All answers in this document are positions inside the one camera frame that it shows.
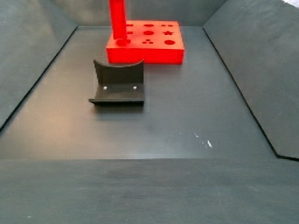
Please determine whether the red arch peg object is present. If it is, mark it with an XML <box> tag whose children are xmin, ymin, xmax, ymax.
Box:
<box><xmin>108</xmin><ymin>0</ymin><xmax>129</xmax><ymax>46</ymax></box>

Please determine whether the black curved holder stand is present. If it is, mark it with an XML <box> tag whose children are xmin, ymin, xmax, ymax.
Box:
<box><xmin>88</xmin><ymin>60</ymin><xmax>146</xmax><ymax>105</ymax></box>

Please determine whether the red shape sorter box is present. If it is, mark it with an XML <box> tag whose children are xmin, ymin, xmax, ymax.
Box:
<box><xmin>107</xmin><ymin>20</ymin><xmax>184</xmax><ymax>64</ymax></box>

